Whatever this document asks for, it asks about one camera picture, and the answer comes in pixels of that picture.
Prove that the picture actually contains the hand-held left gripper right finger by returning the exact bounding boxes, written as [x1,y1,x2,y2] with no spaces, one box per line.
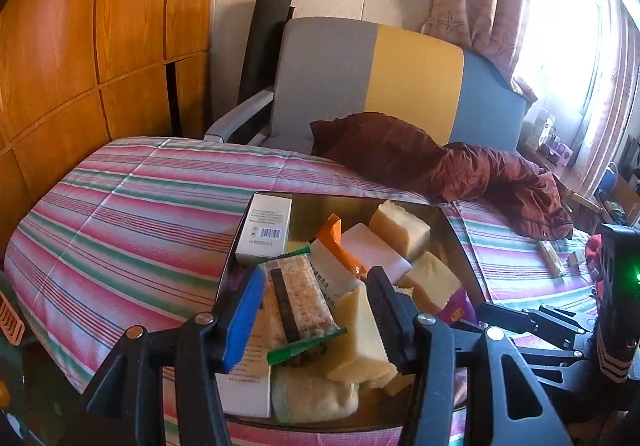
[366,266,573,446]

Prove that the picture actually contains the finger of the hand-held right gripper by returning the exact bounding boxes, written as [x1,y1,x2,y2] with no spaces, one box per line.
[515,348,601,394]
[477,302,598,351]

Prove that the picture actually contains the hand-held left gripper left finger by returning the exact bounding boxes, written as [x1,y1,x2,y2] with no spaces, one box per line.
[75,266,267,446]

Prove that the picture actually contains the yellow sponge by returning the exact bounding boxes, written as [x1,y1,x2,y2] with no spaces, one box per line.
[397,251,462,314]
[326,281,398,384]
[369,199,432,262]
[370,371,416,397]

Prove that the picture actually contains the purple snack packet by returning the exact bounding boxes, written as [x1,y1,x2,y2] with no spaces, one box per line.
[435,289,478,327]

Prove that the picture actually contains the green-ended cereal bar packet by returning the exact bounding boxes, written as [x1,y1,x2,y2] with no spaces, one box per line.
[257,246,348,369]

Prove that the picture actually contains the large white box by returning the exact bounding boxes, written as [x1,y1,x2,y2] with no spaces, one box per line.
[215,306,273,419]

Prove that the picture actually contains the white printed packet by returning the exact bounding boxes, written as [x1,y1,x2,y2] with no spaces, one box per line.
[307,239,366,312]

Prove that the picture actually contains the white block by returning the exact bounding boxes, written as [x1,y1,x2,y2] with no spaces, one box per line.
[340,223,413,282]

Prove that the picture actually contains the small white box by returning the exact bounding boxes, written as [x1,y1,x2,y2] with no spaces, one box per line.
[235,193,293,267]

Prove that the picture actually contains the orange snack packet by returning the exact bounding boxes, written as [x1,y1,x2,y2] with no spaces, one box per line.
[317,215,368,277]

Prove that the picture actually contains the pale striped socks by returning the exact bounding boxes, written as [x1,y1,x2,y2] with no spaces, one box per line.
[270,366,360,424]

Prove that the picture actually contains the gold metal tray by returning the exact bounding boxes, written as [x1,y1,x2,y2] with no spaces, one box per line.
[215,190,488,432]

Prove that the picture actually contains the person's right forearm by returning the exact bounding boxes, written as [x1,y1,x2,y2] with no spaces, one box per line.
[592,326,640,407]

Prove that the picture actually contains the striped cloth desktop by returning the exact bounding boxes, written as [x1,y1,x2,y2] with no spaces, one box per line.
[2,136,601,446]

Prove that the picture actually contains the red towel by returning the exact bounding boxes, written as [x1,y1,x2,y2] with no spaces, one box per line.
[585,233,608,282]

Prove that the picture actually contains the small yellow packet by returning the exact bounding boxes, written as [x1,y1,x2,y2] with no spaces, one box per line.
[537,239,568,277]

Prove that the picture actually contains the cardboard box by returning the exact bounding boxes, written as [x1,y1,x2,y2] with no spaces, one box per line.
[607,176,640,227]

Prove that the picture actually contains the wooden side table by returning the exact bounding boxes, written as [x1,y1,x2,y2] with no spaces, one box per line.
[525,146,601,212]

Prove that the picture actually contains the purple box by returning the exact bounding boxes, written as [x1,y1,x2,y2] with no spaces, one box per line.
[547,141,573,167]

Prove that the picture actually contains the maroon jacket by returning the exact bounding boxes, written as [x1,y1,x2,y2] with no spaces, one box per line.
[310,112,575,241]

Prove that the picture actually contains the orange plastic basket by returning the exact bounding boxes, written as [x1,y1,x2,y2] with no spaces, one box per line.
[0,291,25,344]

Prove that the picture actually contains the grey yellow blue armchair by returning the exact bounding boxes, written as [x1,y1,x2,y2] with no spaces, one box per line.
[205,16,526,157]

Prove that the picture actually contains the window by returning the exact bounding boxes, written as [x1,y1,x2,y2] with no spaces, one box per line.
[515,0,601,117]

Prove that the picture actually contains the black rolled mat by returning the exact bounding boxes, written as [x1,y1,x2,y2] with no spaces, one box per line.
[236,0,293,107]

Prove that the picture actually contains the wooden wardrobe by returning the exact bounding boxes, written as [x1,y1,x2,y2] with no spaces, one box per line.
[0,0,221,247]

